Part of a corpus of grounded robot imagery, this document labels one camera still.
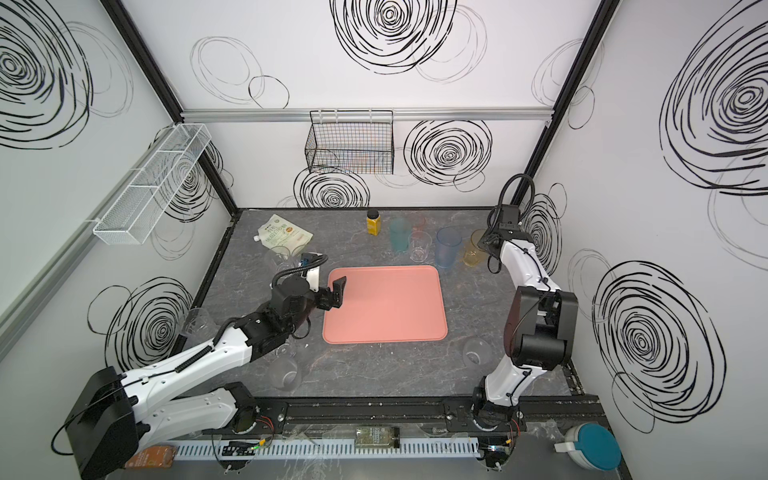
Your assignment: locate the clear faceted glass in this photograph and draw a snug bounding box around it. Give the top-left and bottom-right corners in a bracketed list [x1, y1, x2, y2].
[409, 230, 432, 263]

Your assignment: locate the white sugar refill pouch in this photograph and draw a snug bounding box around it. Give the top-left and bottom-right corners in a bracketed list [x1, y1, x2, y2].
[254, 214, 313, 255]

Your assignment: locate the pink plastic cup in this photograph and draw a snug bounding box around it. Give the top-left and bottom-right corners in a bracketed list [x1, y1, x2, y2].
[411, 215, 427, 232]

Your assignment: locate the brown bottle lying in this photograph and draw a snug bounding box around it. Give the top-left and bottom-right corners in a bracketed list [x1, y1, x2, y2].
[124, 445, 177, 470]

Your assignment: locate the white slotted cable duct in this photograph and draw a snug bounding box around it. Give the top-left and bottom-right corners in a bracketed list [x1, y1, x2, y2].
[171, 437, 481, 461]

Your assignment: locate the clear glass pouch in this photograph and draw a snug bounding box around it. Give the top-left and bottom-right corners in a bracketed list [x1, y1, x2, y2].
[293, 244, 316, 266]
[263, 245, 295, 273]

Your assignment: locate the pink plastic tray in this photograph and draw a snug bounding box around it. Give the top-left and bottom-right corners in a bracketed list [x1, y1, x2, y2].
[322, 265, 448, 345]

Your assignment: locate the yellow spice jar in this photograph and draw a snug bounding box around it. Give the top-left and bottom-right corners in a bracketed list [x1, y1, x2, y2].
[366, 209, 381, 236]

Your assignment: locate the small clear glass front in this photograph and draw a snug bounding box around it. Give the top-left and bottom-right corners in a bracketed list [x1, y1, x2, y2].
[274, 339, 297, 359]

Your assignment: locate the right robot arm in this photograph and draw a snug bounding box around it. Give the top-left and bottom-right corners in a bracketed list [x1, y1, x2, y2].
[472, 173, 578, 431]

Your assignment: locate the teal plastic cup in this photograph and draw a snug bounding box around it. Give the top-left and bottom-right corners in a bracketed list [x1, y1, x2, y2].
[389, 217, 412, 254]

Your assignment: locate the amber plastic cup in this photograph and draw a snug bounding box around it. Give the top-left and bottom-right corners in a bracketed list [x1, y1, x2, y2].
[462, 229, 488, 267]

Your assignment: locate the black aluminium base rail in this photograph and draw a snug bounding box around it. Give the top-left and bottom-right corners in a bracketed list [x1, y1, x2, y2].
[239, 395, 607, 430]

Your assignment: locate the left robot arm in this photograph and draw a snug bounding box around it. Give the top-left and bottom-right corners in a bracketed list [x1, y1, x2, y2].
[60, 253, 347, 479]

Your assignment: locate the clear glass front right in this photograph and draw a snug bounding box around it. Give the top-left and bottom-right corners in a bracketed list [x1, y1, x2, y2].
[461, 337, 493, 368]

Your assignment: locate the clear cup front left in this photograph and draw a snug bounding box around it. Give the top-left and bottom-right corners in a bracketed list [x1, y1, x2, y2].
[267, 356, 302, 392]

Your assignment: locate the blue plastic cup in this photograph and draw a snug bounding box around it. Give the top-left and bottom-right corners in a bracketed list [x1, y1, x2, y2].
[435, 226, 463, 269]

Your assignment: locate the green circuit board box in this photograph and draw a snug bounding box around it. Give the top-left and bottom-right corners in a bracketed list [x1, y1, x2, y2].
[354, 426, 400, 449]

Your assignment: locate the teal white kettle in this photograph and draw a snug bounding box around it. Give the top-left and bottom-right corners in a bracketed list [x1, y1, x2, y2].
[554, 423, 622, 471]

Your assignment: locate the clear acrylic wall shelf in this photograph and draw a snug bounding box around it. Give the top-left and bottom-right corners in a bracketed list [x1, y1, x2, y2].
[93, 123, 212, 245]

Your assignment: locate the black wire basket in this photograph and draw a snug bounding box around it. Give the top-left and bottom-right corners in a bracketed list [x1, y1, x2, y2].
[304, 109, 395, 175]

